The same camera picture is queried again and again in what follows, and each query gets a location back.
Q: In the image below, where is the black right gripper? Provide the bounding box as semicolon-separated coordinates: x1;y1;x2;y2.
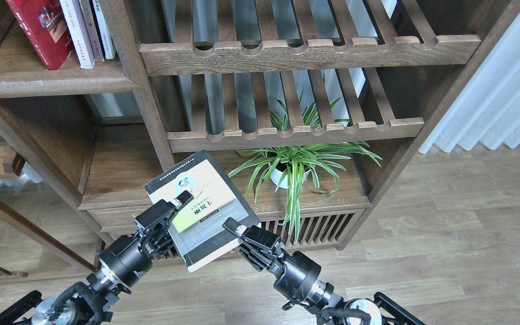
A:
223;217;323;304

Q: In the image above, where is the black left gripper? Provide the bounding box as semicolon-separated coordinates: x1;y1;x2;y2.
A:
96;190;194;289

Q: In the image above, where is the yellow green black book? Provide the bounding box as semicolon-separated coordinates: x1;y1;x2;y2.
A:
144;150;261;272

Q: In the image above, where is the pale lavender white book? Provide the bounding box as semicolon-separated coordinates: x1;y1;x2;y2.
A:
60;0;95;69

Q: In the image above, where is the red paperback book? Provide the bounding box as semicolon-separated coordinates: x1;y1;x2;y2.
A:
6;0;74;70

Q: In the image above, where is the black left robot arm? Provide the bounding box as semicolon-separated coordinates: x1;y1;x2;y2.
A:
0;191;193;325

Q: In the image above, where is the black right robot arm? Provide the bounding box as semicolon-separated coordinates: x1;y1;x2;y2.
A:
223;218;421;325

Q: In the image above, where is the white plant pot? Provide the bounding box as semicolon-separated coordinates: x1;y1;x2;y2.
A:
270;164;311;193

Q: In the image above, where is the green spider plant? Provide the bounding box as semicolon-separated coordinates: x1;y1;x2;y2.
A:
226;88;383;244

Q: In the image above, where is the dark wooden bookshelf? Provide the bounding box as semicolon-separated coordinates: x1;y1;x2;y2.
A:
0;0;520;250

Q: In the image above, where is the white green upright book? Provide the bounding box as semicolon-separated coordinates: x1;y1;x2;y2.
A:
92;0;116;60

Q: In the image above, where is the white sheer curtain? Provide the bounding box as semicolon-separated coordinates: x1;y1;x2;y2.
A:
419;14;520;154

